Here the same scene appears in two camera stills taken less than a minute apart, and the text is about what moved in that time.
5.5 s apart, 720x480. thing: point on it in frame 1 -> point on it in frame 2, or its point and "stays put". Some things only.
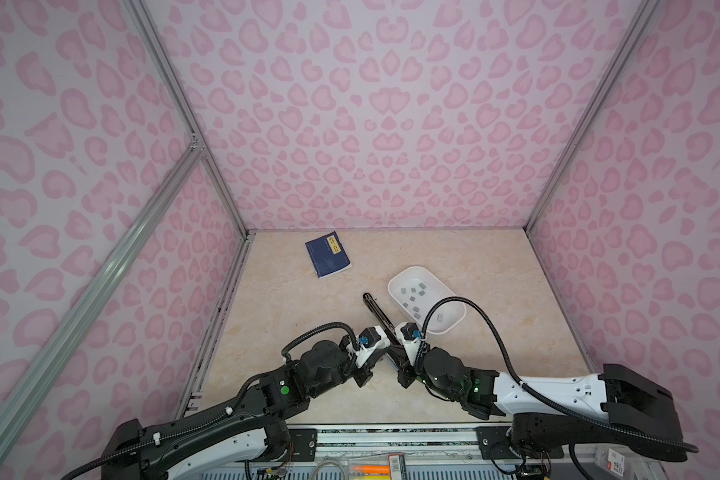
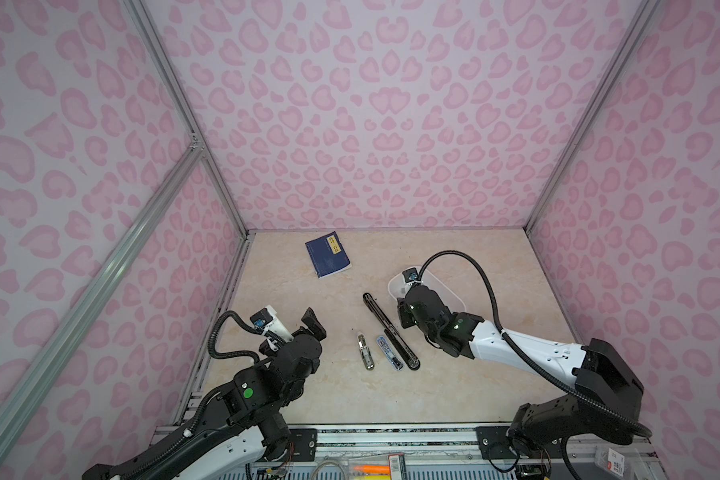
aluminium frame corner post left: [160, 57] stays put
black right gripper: [403, 368] -> [402, 312]
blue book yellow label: [328, 255] stays put
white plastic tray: [415, 292] stays put
